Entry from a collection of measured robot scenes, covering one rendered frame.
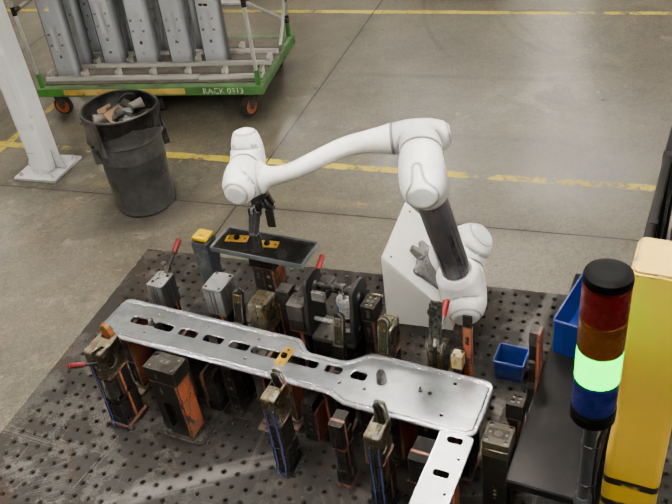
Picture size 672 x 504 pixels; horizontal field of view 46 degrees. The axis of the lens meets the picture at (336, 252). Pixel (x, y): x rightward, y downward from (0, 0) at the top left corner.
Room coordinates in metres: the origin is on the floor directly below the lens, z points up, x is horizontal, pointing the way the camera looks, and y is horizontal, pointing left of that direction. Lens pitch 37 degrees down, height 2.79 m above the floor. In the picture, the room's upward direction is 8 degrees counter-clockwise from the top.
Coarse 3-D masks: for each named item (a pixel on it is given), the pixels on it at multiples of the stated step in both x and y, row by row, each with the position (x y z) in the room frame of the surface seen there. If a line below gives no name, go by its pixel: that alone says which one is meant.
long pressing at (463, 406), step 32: (128, 320) 2.19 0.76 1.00; (160, 320) 2.16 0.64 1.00; (192, 320) 2.14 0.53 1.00; (224, 320) 2.11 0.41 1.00; (192, 352) 1.97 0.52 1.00; (224, 352) 1.95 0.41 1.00; (320, 384) 1.75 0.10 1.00; (352, 384) 1.73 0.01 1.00; (384, 384) 1.71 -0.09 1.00; (416, 384) 1.69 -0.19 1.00; (448, 384) 1.67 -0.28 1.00; (480, 384) 1.65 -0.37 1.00; (416, 416) 1.57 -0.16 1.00; (448, 416) 1.55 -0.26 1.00; (480, 416) 1.54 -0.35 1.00
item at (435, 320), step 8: (432, 304) 1.81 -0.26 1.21; (440, 304) 1.79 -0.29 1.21; (432, 312) 1.77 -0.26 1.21; (440, 312) 1.79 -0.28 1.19; (432, 320) 1.80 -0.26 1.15; (440, 320) 1.78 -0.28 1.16; (432, 328) 1.80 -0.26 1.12; (440, 328) 1.78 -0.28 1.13; (432, 336) 1.79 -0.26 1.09; (440, 336) 1.78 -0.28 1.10
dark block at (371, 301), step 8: (368, 296) 1.99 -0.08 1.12; (376, 296) 1.99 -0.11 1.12; (368, 304) 1.95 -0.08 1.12; (376, 304) 1.95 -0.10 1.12; (360, 312) 1.95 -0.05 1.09; (368, 312) 1.94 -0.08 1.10; (376, 312) 1.94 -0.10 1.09; (368, 320) 1.94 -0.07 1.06; (376, 320) 1.94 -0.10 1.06; (368, 328) 1.94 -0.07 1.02; (376, 328) 1.94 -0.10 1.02; (368, 336) 1.95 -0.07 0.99; (376, 336) 1.93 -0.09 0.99; (368, 344) 1.95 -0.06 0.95; (376, 344) 1.93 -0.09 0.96; (368, 352) 1.95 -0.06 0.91; (376, 352) 1.93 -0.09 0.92
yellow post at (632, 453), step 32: (640, 256) 0.95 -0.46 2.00; (640, 288) 0.91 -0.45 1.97; (640, 320) 0.90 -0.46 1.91; (640, 352) 0.90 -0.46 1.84; (640, 384) 0.90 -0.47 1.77; (640, 416) 0.90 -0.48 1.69; (608, 448) 0.92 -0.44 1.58; (640, 448) 0.89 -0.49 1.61; (608, 480) 0.91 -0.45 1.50; (640, 480) 0.88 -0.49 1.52
